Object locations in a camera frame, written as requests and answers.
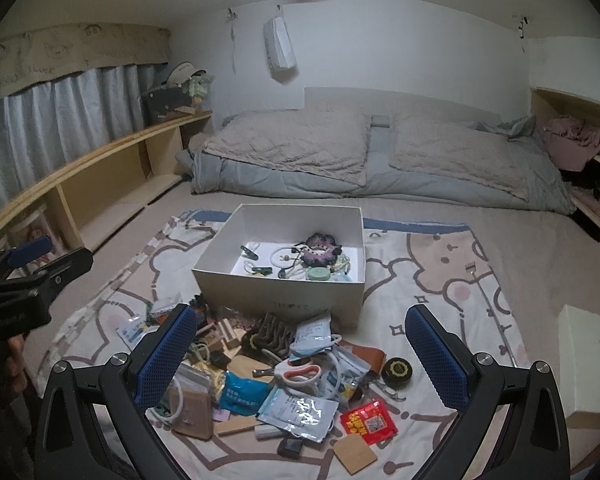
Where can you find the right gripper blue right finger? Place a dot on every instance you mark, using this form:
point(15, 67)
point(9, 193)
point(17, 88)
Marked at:
point(533, 439)

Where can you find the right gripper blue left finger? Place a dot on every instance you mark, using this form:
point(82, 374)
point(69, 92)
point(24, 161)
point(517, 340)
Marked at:
point(71, 444)

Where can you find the wooden board with clear hook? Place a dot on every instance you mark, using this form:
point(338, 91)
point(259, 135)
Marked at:
point(195, 420)

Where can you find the small black box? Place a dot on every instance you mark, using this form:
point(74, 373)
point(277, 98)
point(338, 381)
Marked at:
point(290, 448)

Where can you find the wooden side shelf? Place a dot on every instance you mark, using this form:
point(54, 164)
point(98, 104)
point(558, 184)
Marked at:
point(85, 202)

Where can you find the white lid box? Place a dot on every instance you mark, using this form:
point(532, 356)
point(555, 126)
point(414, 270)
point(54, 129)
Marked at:
point(579, 365)

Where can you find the wooden block stick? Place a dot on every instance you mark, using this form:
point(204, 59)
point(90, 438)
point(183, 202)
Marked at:
point(235, 425)

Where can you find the blue snack packet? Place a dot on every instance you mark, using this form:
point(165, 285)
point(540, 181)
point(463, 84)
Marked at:
point(242, 396)

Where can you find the grey curtain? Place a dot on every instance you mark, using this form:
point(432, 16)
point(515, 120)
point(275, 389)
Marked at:
point(48, 125)

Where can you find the black tape roll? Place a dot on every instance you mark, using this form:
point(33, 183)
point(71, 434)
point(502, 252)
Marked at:
point(396, 372)

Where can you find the red qr packet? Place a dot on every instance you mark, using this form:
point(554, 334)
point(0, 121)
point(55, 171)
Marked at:
point(370, 421)

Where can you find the white cylinder tube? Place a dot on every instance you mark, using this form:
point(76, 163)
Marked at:
point(268, 432)

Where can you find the square wooden coaster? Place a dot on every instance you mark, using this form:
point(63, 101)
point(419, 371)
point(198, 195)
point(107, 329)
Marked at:
point(354, 453)

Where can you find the brown leather pouch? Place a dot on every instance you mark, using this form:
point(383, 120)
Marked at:
point(374, 357)

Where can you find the white foil sachet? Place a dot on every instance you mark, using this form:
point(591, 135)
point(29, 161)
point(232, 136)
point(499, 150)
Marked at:
point(302, 415)

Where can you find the white red scissors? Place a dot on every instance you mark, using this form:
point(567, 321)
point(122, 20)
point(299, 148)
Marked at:
point(298, 373)

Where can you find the cartoon patterned blanket mat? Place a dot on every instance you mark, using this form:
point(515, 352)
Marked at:
point(440, 266)

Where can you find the dark storage bag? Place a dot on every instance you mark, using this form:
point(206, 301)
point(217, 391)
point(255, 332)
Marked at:
point(161, 101)

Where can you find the blue white medicine sachet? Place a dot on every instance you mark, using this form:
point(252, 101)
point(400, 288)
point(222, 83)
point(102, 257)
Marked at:
point(313, 336)

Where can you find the white cardboard shoe box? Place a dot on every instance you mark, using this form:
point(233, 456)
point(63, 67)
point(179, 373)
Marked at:
point(252, 263)

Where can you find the grey folded duvet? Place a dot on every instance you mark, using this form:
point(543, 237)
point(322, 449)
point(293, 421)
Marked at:
point(546, 189)

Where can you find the mint round case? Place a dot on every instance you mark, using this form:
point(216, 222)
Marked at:
point(318, 274)

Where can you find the white cap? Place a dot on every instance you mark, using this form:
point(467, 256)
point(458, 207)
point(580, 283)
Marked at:
point(182, 73)

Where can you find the pink clothes pile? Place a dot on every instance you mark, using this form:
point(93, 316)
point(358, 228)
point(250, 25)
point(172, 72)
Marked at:
point(571, 142)

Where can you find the beige quilted blanket right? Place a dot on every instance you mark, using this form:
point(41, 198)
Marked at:
point(454, 151)

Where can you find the beige quilted blanket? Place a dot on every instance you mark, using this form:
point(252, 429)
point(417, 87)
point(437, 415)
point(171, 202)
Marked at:
point(326, 143)
point(454, 151)

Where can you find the beige quilted blanket left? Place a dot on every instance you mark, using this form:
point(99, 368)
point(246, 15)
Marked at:
point(326, 143)

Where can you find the white hanging pouch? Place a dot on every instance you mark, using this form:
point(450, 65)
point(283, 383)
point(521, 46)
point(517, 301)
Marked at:
point(278, 48)

